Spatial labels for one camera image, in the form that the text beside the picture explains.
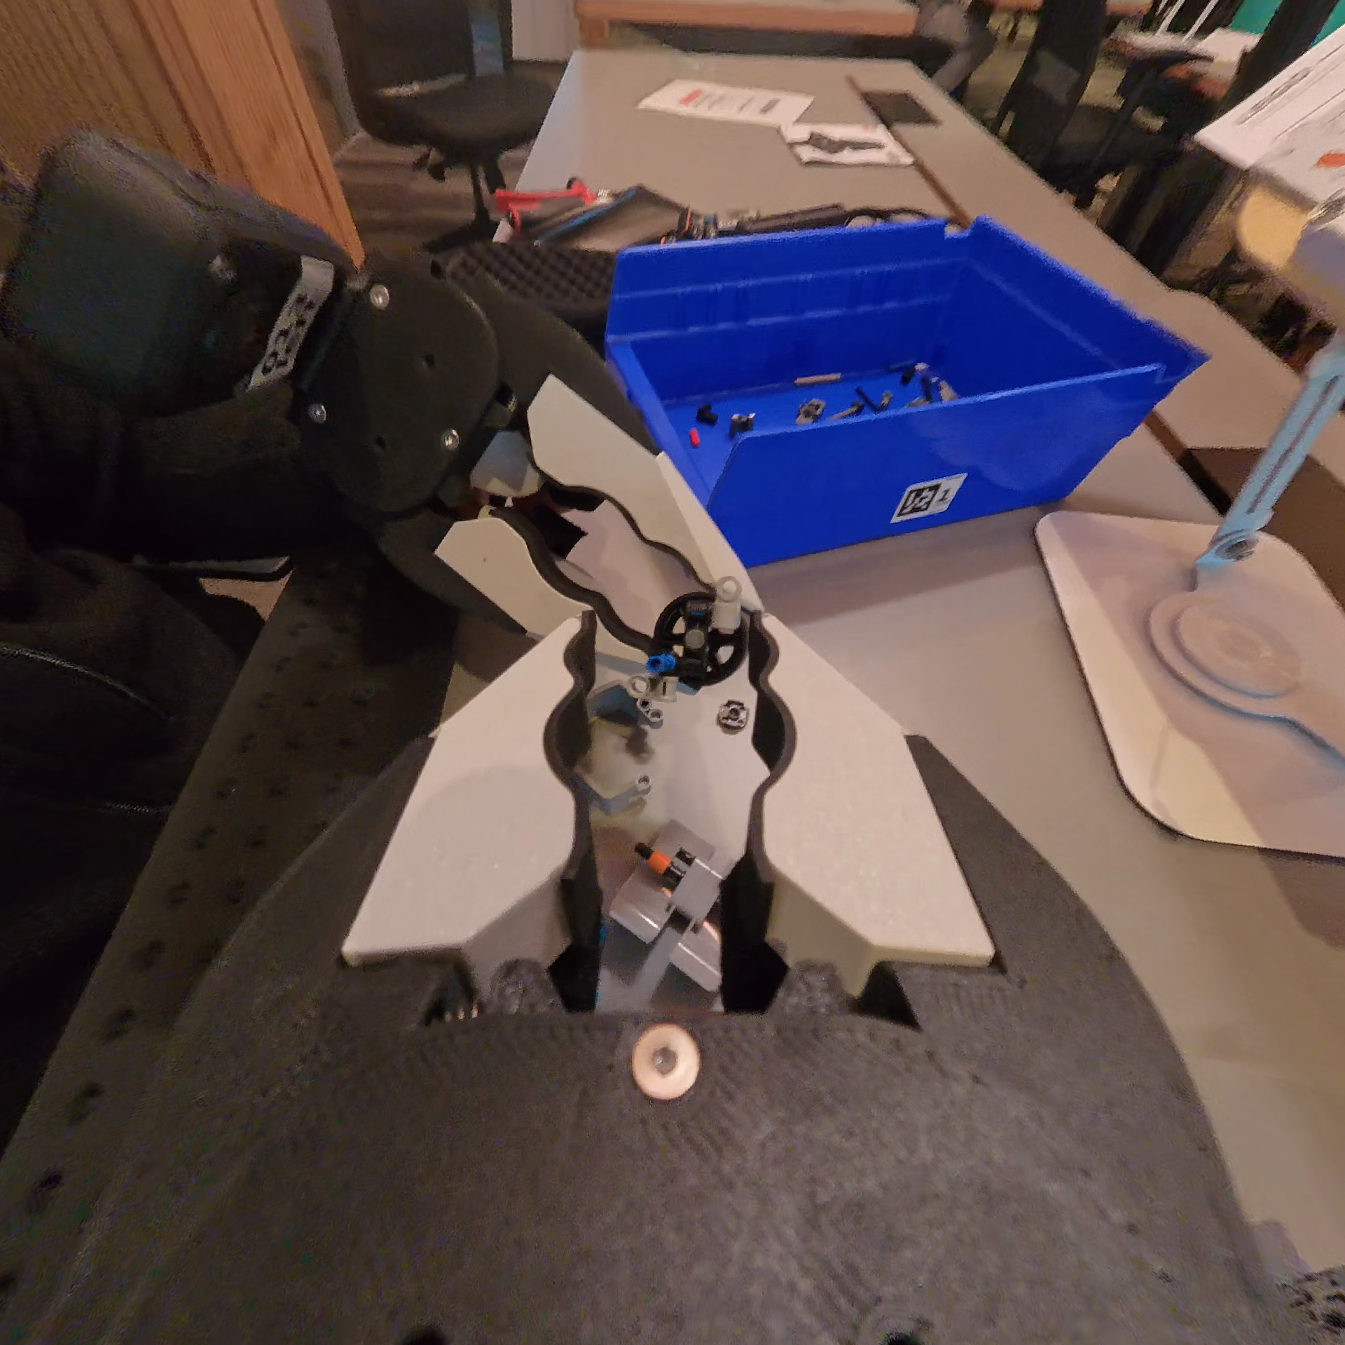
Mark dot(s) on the grey curved panel block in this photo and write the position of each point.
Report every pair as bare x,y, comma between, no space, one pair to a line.
615,788

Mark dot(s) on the black foam pad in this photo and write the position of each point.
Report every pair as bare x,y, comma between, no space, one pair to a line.
535,283

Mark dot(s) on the small black round block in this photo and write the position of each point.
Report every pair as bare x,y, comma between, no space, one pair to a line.
732,714

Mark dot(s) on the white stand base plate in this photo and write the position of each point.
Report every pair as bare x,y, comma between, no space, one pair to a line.
1103,631

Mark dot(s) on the black and white sheet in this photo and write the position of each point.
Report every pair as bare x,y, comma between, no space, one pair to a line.
845,144

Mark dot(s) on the small black mat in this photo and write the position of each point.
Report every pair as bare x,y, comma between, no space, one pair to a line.
898,107

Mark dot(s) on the person's left forearm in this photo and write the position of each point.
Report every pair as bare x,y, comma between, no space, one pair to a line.
157,463

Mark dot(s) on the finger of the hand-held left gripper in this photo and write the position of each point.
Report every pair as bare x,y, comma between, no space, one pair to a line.
493,557
608,463

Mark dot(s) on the small dark block parts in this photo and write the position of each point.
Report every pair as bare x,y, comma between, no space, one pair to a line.
871,399

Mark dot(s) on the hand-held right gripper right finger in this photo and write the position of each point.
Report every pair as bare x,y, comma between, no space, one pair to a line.
871,841

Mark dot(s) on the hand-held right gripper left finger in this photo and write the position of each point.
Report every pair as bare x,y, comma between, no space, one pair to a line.
463,841

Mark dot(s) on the blue plastic bin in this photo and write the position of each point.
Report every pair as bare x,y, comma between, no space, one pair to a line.
840,493

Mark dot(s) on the white printed paper sheet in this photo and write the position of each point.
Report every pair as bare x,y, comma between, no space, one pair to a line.
725,102

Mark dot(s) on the small grey panel orange pin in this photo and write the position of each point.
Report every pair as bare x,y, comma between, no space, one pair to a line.
651,914

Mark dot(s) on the black round core blue pin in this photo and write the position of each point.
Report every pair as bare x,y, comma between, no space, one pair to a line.
725,652

